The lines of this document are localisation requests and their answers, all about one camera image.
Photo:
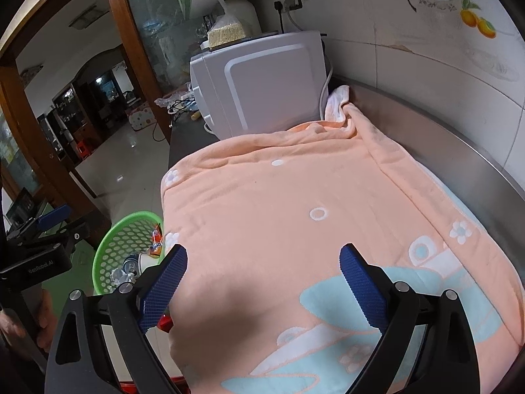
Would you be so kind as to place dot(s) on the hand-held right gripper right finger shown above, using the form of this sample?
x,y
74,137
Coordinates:
x,y
363,291

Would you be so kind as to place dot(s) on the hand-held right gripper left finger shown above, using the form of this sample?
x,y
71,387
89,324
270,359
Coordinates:
x,y
162,287

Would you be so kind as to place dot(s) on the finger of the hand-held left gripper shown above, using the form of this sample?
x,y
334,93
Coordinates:
x,y
55,215
67,236

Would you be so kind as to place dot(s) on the orange yellow snack packet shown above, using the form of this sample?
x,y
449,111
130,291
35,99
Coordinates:
x,y
157,242

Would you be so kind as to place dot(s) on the green plastic basket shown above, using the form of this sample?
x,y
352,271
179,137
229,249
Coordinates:
x,y
119,238

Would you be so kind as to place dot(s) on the person's left hand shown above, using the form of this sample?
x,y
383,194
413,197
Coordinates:
x,y
10,324

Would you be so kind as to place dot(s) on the red plastic stool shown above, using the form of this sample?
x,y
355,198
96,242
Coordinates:
x,y
166,324

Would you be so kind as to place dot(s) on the small red stools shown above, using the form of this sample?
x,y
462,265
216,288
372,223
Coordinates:
x,y
84,150

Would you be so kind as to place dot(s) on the dark wooden display cabinet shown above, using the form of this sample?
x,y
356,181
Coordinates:
x,y
67,119

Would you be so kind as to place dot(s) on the peach printed blanket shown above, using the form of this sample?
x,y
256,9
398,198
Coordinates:
x,y
287,221

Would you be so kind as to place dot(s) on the floral printed box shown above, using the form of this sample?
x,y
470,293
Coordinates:
x,y
142,118

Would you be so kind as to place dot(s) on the clear plastic bag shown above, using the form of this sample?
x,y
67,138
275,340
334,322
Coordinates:
x,y
170,99

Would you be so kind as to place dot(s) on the wooden pillar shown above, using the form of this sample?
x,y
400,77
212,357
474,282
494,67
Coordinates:
x,y
131,49

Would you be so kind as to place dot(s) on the white pink cloth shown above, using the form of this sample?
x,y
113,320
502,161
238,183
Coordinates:
x,y
336,102

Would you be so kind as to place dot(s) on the white microwave oven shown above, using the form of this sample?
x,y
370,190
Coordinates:
x,y
262,90

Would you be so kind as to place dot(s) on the orange fruit wall sticker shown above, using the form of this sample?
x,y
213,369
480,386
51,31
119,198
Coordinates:
x,y
478,20

